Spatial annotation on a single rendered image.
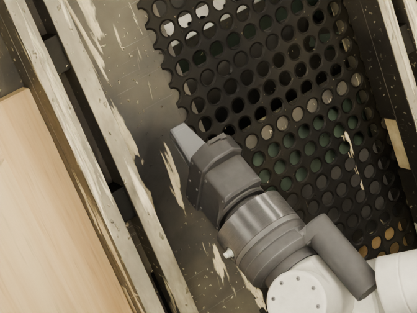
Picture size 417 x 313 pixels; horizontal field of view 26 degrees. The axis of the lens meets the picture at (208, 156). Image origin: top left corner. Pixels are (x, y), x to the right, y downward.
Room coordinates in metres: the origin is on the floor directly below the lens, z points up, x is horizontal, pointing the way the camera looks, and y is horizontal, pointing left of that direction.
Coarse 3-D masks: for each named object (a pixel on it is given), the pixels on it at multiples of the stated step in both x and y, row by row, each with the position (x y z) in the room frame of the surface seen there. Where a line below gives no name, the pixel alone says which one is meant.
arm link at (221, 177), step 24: (216, 144) 0.62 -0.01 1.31; (192, 168) 0.61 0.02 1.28; (216, 168) 0.61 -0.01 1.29; (240, 168) 0.61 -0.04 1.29; (192, 192) 0.62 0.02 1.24; (216, 192) 0.58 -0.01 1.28; (240, 192) 0.58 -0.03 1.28; (264, 192) 0.60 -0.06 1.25; (216, 216) 0.58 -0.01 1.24; (240, 216) 0.55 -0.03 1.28; (264, 216) 0.55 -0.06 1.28; (288, 216) 0.55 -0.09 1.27; (240, 240) 0.53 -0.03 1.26
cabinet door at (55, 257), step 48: (0, 144) 0.62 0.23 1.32; (48, 144) 0.64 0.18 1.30; (0, 192) 0.58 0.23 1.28; (48, 192) 0.60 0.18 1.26; (0, 240) 0.55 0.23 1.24; (48, 240) 0.56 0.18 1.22; (96, 240) 0.58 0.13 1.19; (0, 288) 0.51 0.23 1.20; (48, 288) 0.52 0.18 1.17; (96, 288) 0.54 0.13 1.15
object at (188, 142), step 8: (176, 128) 0.68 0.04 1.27; (184, 128) 0.68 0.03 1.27; (176, 136) 0.67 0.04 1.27; (184, 136) 0.67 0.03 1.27; (192, 136) 0.67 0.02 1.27; (176, 144) 0.67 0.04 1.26; (184, 144) 0.66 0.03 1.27; (192, 144) 0.66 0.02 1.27; (200, 144) 0.66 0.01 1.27; (184, 152) 0.65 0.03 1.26; (192, 152) 0.65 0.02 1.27
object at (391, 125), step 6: (390, 120) 0.81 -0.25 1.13; (390, 126) 0.81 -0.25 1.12; (396, 126) 0.80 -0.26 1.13; (390, 132) 0.81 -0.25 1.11; (396, 132) 0.80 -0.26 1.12; (390, 138) 0.81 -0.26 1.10; (396, 138) 0.80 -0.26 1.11; (396, 144) 0.80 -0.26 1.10; (402, 144) 0.79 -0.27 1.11; (396, 150) 0.79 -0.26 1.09; (402, 150) 0.79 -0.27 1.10; (396, 156) 0.79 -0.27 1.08; (402, 156) 0.78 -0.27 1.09; (402, 162) 0.78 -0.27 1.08; (408, 162) 0.77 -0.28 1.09; (408, 168) 0.77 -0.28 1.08
